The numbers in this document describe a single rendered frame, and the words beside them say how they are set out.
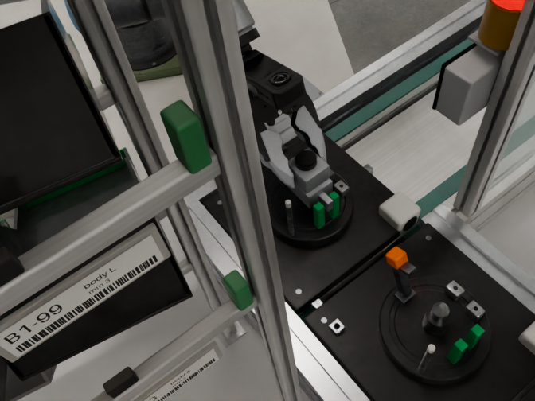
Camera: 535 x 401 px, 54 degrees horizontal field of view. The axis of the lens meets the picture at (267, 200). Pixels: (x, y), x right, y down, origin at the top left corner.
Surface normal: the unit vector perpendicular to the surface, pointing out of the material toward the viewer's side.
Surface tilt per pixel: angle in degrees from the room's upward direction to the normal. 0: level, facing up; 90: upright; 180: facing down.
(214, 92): 90
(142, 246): 90
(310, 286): 0
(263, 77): 14
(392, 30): 0
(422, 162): 0
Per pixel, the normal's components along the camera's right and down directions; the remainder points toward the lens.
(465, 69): -0.10, -0.56
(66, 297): 0.60, 0.62
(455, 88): -0.79, 0.54
